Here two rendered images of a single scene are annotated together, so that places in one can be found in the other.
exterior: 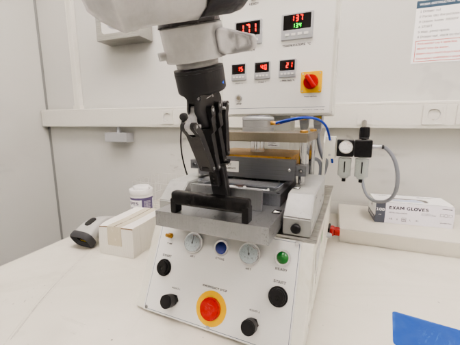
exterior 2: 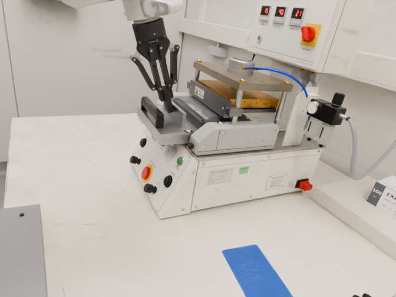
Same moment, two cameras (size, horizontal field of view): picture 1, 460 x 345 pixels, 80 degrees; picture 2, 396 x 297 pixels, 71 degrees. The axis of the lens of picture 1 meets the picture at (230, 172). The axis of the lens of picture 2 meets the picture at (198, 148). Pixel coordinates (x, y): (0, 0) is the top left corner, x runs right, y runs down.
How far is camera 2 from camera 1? 52 cm
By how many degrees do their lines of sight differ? 38
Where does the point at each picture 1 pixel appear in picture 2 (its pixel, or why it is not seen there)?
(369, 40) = not seen: outside the picture
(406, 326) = (247, 253)
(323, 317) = (206, 217)
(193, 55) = (130, 16)
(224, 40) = (148, 7)
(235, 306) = (154, 177)
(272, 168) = (216, 102)
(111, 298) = (125, 149)
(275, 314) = (163, 190)
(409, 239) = (370, 228)
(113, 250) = not seen: hidden behind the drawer
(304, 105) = (299, 56)
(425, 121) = not seen: outside the picture
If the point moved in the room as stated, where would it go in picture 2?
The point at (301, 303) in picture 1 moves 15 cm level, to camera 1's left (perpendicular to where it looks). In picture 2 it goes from (174, 190) to (137, 166)
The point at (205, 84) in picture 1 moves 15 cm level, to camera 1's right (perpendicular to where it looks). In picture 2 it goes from (139, 34) to (188, 46)
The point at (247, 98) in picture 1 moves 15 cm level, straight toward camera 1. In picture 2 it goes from (264, 40) to (237, 38)
